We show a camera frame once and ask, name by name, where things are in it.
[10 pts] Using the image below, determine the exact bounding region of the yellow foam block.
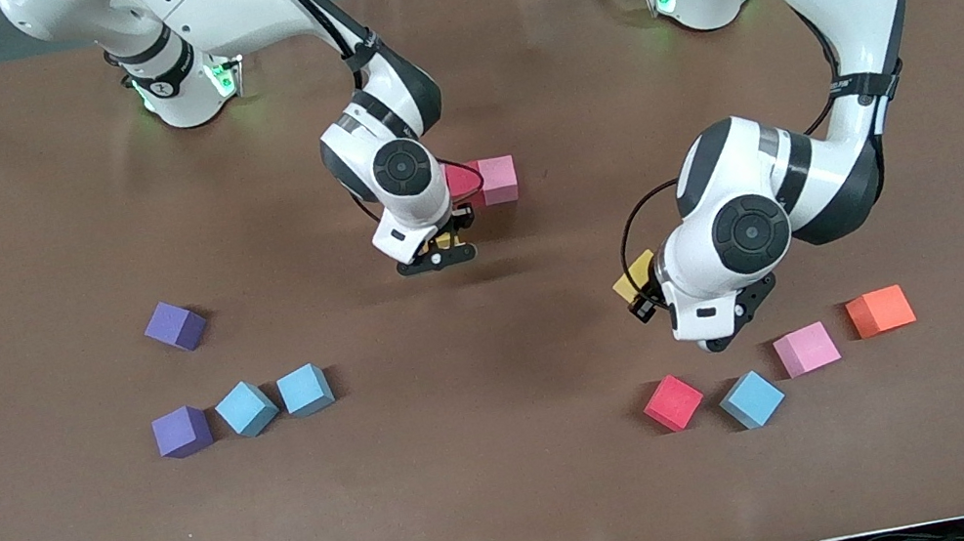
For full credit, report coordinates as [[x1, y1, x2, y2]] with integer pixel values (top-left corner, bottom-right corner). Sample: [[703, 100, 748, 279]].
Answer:
[[607, 248, 664, 308], [433, 227, 471, 256]]

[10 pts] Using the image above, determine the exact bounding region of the dark red foam block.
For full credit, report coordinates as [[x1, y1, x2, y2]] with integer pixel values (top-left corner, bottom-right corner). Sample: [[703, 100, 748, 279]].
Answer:
[[443, 159, 488, 212]]

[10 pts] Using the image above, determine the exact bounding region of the pink foam block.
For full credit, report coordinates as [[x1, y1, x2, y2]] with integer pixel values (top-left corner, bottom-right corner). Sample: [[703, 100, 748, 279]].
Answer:
[[477, 154, 523, 207], [770, 318, 845, 382]]

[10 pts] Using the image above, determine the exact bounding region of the blue foam block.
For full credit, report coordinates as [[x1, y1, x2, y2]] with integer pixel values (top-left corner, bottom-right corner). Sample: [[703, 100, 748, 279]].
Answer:
[[273, 359, 338, 422], [211, 375, 284, 443], [714, 364, 791, 435]]

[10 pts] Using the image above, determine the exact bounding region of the bright red foam block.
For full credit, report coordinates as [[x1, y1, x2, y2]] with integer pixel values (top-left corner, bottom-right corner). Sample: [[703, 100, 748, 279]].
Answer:
[[637, 369, 710, 437]]

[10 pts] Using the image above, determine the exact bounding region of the orange foam block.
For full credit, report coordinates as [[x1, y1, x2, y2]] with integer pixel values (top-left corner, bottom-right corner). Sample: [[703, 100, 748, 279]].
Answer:
[[842, 281, 919, 342]]

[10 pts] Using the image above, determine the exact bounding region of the brown table mat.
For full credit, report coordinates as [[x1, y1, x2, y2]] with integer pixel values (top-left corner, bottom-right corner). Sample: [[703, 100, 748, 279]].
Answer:
[[0, 0, 964, 541]]

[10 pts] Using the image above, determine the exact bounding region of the purple foam block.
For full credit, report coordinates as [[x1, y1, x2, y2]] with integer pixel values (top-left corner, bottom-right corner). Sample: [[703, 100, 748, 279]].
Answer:
[[139, 294, 213, 359], [149, 401, 218, 463]]

